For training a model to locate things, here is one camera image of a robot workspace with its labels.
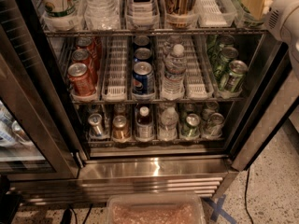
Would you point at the back green can middle shelf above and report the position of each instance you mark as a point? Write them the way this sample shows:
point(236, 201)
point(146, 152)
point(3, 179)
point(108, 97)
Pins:
point(217, 44)

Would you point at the front green can middle shelf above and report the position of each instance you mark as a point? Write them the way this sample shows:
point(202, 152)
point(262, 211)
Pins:
point(233, 76)

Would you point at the steel fridge door right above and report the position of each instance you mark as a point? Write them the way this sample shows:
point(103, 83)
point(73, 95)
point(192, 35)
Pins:
point(282, 104)

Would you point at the front water bottle middle shelf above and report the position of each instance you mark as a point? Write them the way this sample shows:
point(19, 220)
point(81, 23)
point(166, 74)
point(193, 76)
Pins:
point(175, 65)

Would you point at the back blue pepsi can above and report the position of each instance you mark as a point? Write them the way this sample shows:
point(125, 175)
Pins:
point(141, 41)

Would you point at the blue pepsi can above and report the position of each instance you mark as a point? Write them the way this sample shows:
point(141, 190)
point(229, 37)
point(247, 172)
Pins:
point(141, 41)
point(143, 55)
point(143, 78)

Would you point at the middle blue pepsi can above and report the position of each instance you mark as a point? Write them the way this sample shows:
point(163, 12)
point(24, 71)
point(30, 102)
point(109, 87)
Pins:
point(143, 55)

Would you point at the front blue pepsi can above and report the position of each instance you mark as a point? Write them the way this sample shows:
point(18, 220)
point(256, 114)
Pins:
point(143, 78)

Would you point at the green can bottom shelf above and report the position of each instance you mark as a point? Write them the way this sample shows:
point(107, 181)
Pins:
point(190, 126)

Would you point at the clear water bottle top shelf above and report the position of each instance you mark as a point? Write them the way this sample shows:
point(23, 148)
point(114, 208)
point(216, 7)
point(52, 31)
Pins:
point(102, 15)

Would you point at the water bottle bottom shelf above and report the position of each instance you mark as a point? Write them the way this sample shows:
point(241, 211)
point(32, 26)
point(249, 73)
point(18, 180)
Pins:
point(168, 124)

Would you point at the stainless steel fridge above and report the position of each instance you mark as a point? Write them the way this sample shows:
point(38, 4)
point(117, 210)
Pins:
point(206, 167)

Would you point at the back red soda can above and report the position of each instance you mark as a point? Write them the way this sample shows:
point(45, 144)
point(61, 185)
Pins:
point(88, 43)

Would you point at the red soda can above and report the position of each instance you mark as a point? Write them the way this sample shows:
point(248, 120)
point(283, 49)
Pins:
point(84, 56)
point(81, 79)
point(88, 43)

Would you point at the middle red soda can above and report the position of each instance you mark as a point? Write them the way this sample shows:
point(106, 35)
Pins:
point(84, 56)

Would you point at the bronze can bottom shelf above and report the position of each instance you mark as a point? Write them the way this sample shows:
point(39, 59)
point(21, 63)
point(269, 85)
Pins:
point(120, 127)

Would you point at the front red soda can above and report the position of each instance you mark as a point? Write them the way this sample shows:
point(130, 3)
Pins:
point(81, 79)

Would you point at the silver can bottom shelf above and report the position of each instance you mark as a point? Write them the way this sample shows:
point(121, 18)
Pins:
point(95, 120)

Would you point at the glass fridge door left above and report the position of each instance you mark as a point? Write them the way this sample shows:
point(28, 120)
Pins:
point(33, 92)

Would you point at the empty white top tray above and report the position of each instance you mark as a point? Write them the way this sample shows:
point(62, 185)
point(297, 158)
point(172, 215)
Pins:
point(216, 13)

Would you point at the empty white tray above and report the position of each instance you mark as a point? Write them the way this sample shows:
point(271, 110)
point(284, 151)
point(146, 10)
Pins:
point(197, 82)
point(216, 13)
point(115, 77)

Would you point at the empty white tray right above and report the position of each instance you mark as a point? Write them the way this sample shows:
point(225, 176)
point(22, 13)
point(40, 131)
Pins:
point(197, 82)

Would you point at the tea bottle dark label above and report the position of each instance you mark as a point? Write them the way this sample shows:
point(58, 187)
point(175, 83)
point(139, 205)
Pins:
point(142, 12)

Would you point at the empty white tray left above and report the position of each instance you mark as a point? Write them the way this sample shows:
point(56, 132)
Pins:
point(115, 77)

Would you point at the dark bottle white cap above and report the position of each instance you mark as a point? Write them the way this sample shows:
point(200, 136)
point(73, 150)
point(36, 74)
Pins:
point(144, 123)

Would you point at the blue tape cross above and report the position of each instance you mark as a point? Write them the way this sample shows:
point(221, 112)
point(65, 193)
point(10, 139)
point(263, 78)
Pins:
point(218, 211)

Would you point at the clear plastic bin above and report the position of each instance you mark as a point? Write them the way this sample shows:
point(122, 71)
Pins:
point(155, 208)

